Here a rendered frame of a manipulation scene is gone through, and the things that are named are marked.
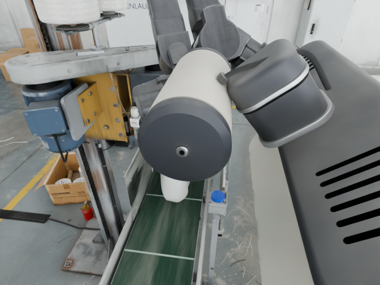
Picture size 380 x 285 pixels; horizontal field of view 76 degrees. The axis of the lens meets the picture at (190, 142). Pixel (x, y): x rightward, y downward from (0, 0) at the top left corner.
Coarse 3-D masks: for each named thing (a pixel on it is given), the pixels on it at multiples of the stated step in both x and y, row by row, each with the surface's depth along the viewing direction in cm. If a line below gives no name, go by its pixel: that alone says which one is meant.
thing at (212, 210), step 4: (224, 192) 109; (208, 200) 105; (212, 200) 105; (208, 204) 104; (212, 204) 103; (216, 204) 103; (220, 204) 103; (224, 204) 104; (208, 208) 106; (212, 208) 105; (216, 208) 105; (220, 208) 104; (224, 208) 104; (208, 212) 107; (212, 212) 106; (216, 212) 106; (220, 212) 106; (224, 212) 105
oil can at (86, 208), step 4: (84, 204) 192; (88, 204) 199; (80, 208) 181; (84, 208) 189; (88, 208) 192; (84, 212) 191; (88, 212) 192; (92, 212) 197; (84, 216) 194; (88, 216) 194; (92, 216) 197; (88, 220) 196
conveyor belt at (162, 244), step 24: (192, 192) 171; (144, 216) 154; (168, 216) 154; (192, 216) 154; (144, 240) 140; (168, 240) 140; (192, 240) 140; (120, 264) 129; (144, 264) 129; (168, 264) 129; (192, 264) 129
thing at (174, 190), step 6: (162, 180) 153; (168, 180) 149; (174, 180) 149; (162, 186) 156; (168, 186) 152; (174, 186) 151; (180, 186) 152; (186, 186) 158; (162, 192) 160; (168, 192) 156; (174, 192) 154; (180, 192) 156; (186, 192) 161; (168, 198) 160; (174, 198) 158; (180, 198) 161
